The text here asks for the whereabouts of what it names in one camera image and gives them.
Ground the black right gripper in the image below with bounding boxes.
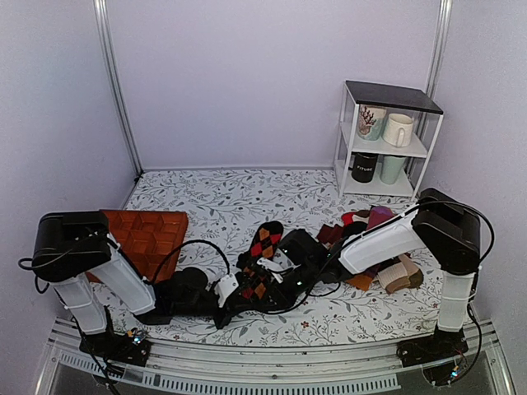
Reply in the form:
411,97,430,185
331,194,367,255
258,263,319,314

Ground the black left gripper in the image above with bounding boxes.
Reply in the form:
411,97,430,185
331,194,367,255
172,292,254,332

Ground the black red orange argyle sock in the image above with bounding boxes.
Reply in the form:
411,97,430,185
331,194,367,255
232,221,285,314

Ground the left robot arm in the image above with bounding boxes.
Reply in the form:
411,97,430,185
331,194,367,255
30,210,247,357

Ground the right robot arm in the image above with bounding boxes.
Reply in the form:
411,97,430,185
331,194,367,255
273,188,487,359

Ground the dark red sock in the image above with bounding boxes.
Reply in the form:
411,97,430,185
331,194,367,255
316,225,343,249

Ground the magenta striped sock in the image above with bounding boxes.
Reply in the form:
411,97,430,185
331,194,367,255
366,206,398,231

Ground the beige brown sock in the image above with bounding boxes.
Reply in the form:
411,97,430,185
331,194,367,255
375,254,424,295

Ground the floral table mat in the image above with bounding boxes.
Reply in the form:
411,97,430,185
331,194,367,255
80,168,470,346

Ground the black mug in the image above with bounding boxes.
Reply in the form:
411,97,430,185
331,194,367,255
352,152,378,184

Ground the brown wooden compartment tray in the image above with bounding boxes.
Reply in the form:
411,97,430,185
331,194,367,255
86,210,189,283

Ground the pale green mug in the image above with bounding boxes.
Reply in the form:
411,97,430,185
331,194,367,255
380,156,406,185

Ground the white metal shelf rack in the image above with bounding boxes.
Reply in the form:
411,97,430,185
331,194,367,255
333,81,444,200

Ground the floral patterned mug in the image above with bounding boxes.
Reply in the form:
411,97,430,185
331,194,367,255
358,105,387,141

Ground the cream white mug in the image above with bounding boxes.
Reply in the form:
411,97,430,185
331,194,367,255
382,113,414,148

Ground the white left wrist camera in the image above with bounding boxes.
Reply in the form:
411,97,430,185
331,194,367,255
213,274,239,308

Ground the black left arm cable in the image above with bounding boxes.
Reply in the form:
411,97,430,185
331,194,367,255
18,238,231,289

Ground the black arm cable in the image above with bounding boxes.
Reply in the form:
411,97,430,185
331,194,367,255
263,200,495,316
18,238,231,289

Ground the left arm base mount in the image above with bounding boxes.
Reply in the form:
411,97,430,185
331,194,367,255
80,321,152,367

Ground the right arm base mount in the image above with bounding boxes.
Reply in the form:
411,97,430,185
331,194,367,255
396,328,469,387

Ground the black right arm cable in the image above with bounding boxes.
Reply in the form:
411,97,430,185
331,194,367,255
263,200,495,316

